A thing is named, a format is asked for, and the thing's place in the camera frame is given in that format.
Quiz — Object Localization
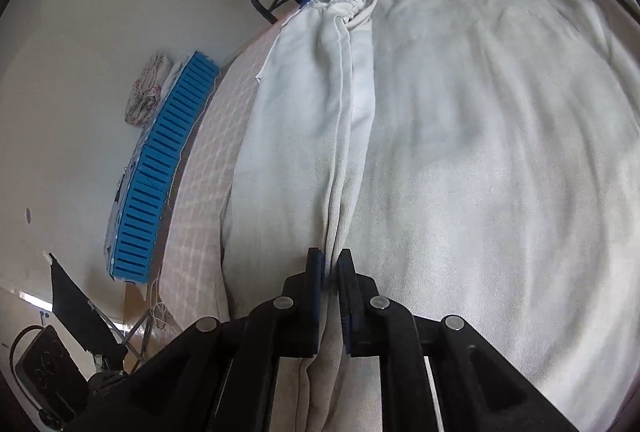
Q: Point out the blue slatted pallet bench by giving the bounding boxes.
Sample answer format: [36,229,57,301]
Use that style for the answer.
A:
[105,52,221,285]

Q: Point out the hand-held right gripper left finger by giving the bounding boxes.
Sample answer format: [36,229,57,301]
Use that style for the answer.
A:
[65,248,324,432]

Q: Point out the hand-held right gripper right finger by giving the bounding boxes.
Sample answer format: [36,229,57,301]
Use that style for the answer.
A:
[336,249,581,432]

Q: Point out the folded floral quilt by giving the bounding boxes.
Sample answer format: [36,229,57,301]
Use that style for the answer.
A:
[124,53,174,128]

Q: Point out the pink checkered blanket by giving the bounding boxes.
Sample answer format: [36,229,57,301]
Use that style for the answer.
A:
[155,20,287,334]

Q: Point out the patterned bench sheet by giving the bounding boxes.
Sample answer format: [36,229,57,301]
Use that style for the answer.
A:
[103,159,143,263]

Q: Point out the black flat device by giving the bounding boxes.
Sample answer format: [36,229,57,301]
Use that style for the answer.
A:
[14,324,89,424]

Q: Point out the white and blue work jacket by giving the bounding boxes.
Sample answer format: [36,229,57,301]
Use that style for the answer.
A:
[220,0,640,432]

